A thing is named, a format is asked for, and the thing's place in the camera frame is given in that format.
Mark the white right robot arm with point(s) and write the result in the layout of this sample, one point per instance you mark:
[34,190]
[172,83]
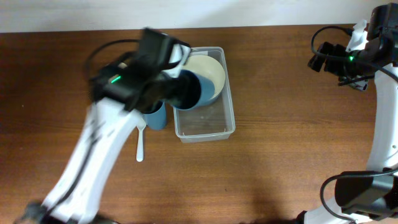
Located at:
[371,194]

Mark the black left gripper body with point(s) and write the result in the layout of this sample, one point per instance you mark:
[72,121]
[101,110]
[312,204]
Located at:
[170,91]

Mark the blue plastic cup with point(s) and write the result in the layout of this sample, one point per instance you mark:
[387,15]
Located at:
[157,119]
[191,91]

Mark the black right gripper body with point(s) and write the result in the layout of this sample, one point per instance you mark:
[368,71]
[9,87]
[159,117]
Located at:
[354,74]

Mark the blue plastic bowl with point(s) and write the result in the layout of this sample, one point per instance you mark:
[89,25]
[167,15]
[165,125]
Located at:
[214,98]

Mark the white plastic spoon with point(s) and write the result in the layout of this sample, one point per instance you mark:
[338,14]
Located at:
[140,143]

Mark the clear plastic container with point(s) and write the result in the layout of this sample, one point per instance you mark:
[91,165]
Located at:
[207,123]

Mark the cream plastic bowl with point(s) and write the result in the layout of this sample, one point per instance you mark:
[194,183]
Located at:
[209,68]

